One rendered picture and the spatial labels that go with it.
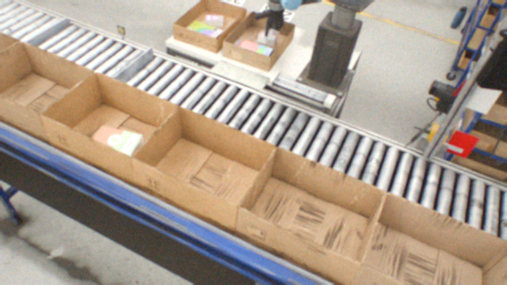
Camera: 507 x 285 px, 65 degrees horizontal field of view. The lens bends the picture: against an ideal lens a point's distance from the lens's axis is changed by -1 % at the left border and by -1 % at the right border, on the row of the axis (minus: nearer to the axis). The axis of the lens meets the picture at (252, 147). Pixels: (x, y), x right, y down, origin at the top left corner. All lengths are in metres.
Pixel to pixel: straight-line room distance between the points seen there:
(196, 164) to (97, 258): 1.05
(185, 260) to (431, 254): 0.88
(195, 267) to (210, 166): 0.38
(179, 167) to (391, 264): 0.81
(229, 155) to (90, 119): 0.59
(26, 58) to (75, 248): 1.04
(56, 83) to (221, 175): 0.87
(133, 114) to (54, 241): 1.05
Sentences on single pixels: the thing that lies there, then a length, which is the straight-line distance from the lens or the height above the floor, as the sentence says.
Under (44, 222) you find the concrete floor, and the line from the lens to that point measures 2.60.
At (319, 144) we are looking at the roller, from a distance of 1.86.
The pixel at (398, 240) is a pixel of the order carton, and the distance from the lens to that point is 1.49.
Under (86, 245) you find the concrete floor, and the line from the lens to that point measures 2.45.
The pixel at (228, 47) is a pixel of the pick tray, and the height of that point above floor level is 0.82.
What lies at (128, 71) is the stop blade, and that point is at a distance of 2.15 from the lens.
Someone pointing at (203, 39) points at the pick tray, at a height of 0.82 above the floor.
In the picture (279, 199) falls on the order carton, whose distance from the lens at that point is 1.45.
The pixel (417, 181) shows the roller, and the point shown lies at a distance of 1.88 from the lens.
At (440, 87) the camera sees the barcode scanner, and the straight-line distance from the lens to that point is 1.83.
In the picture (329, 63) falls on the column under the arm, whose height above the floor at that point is 0.90.
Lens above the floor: 2.06
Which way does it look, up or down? 47 degrees down
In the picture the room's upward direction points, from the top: 8 degrees clockwise
